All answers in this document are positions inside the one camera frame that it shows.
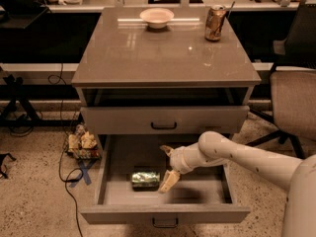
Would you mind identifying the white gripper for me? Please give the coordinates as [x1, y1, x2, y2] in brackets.
[158, 144, 226, 194]

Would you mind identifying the green soda can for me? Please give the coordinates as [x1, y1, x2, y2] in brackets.
[131, 171, 160, 188]

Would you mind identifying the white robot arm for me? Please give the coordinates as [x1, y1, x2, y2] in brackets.
[159, 131, 316, 237]

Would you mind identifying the open lower grey drawer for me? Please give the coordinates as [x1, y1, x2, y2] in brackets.
[80, 134, 250, 225]

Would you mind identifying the upper grey drawer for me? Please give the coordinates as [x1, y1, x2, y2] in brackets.
[81, 106, 249, 134]

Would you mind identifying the grey drawer cabinet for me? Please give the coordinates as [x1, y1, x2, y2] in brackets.
[71, 6, 262, 140]

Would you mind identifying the brown soda can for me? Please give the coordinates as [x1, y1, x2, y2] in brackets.
[204, 5, 226, 41]

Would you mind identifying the blue tape cross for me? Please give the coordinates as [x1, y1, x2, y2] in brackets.
[69, 159, 96, 188]

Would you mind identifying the snack bags pile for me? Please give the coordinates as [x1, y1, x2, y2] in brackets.
[66, 124, 101, 160]

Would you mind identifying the black office chair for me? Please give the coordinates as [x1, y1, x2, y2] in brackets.
[250, 0, 316, 159]

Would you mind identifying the white bowl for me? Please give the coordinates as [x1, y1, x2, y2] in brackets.
[139, 8, 174, 29]

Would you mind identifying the black stand base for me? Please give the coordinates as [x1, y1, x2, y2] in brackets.
[0, 74, 83, 127]

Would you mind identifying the black drawer handle upper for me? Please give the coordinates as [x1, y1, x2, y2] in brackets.
[150, 122, 177, 130]

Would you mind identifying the black drawer handle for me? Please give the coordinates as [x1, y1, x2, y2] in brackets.
[151, 218, 179, 229]
[150, 122, 177, 130]

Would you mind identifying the black drawer handle lower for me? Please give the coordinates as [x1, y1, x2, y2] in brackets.
[151, 218, 179, 229]

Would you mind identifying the black floor cable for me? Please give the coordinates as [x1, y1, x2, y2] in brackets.
[47, 62, 85, 237]

